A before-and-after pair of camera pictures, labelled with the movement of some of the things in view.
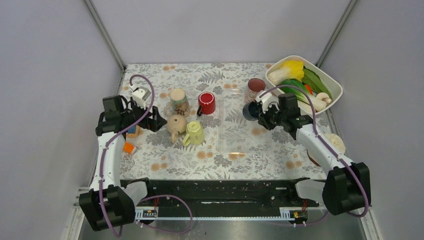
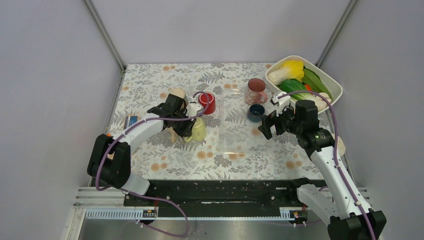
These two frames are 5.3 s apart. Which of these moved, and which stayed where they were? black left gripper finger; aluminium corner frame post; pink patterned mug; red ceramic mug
Moved: black left gripper finger
Stayed: red ceramic mug; pink patterned mug; aluminium corner frame post
